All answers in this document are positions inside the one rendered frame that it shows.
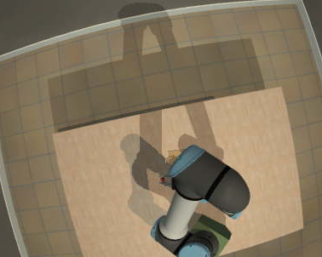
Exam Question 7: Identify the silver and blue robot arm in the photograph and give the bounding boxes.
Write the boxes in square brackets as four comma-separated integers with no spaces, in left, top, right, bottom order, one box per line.
[151,145,250,257]

